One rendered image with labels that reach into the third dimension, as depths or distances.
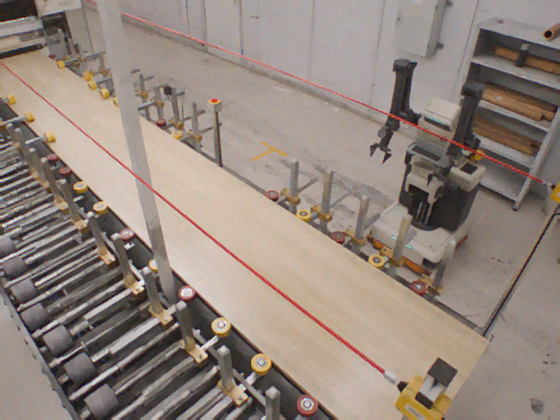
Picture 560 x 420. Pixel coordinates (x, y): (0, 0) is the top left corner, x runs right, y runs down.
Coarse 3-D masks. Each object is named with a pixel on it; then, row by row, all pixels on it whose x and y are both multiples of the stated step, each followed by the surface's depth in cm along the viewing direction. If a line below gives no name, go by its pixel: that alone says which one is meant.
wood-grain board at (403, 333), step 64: (0, 64) 416; (64, 128) 309; (128, 192) 249; (192, 192) 250; (256, 192) 251; (192, 256) 209; (256, 256) 211; (320, 256) 212; (256, 320) 181; (320, 320) 181; (384, 320) 182; (448, 320) 182; (320, 384) 158; (384, 384) 158
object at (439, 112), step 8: (432, 96) 252; (432, 104) 250; (440, 104) 247; (448, 104) 245; (456, 104) 243; (424, 112) 251; (432, 112) 249; (440, 112) 246; (448, 112) 243; (456, 112) 242; (424, 120) 260; (432, 120) 253; (440, 120) 245; (448, 120) 242; (456, 120) 246; (448, 128) 249
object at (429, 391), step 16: (432, 368) 67; (448, 368) 67; (400, 384) 70; (416, 384) 69; (432, 384) 66; (448, 384) 65; (400, 400) 69; (416, 400) 66; (432, 400) 64; (448, 400) 66; (416, 416) 68; (432, 416) 65
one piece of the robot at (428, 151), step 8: (416, 144) 271; (424, 144) 267; (432, 144) 262; (408, 152) 270; (416, 152) 265; (424, 152) 265; (432, 152) 265; (440, 152) 261; (408, 160) 280; (432, 160) 258
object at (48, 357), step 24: (0, 144) 325; (0, 288) 196; (48, 288) 216; (72, 288) 228; (120, 312) 203; (144, 312) 204; (24, 336) 176; (120, 336) 192; (144, 336) 193; (168, 336) 194; (48, 360) 181; (120, 360) 195; (144, 360) 183; (168, 360) 196; (216, 360) 174; (72, 384) 172; (144, 384) 174; (216, 384) 176; (72, 408) 152; (120, 408) 166; (144, 408) 166; (264, 408) 158
